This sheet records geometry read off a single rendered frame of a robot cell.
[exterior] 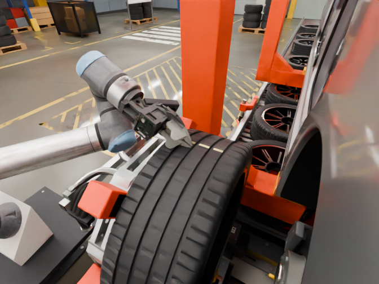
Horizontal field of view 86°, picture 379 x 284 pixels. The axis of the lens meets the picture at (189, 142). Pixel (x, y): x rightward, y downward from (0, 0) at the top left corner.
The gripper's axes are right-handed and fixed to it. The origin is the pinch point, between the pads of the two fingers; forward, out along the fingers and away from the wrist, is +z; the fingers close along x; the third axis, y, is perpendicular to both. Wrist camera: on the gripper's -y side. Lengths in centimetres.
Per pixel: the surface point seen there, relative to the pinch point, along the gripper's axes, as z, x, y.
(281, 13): -23, 21, -228
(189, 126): -5.0, -10.0, -18.0
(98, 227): -3.6, -24.6, 23.8
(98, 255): 1.3, -27.5, 27.8
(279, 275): 44.9, -12.3, 5.3
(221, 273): 60, -76, -17
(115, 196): -4.6, -10.1, 20.8
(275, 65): 9, -23, -234
